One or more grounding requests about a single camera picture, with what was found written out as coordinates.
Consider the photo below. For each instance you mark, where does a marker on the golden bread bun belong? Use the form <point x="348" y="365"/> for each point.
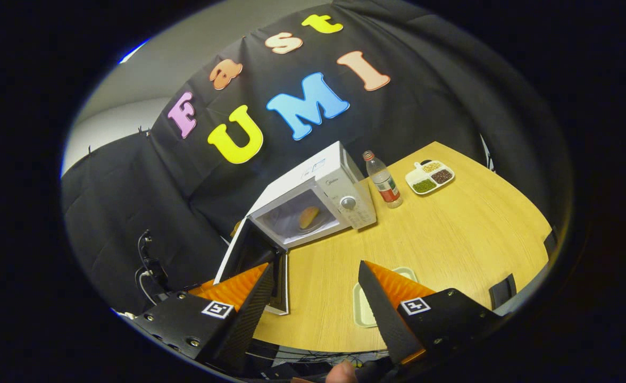
<point x="308" y="217"/>

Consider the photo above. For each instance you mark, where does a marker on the pale green plate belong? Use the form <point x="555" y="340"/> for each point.
<point x="363" y="308"/>

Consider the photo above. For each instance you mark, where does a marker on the white microwave oven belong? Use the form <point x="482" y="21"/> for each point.
<point x="339" y="186"/>

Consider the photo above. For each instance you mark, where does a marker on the white divided plate of beans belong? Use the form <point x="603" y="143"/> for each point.
<point x="430" y="177"/>

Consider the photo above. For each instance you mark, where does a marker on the black table clamp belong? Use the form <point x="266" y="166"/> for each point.
<point x="503" y="291"/>

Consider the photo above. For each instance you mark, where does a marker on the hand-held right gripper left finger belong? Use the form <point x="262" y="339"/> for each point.
<point x="243" y="319"/>

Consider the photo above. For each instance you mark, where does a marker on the clear bottle with red label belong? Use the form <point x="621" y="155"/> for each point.
<point x="384" y="181"/>

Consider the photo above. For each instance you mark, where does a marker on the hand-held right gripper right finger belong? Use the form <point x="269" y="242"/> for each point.
<point x="384" y="314"/>

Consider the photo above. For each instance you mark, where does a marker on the black backdrop cloth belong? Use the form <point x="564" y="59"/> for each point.
<point x="132" y="202"/>

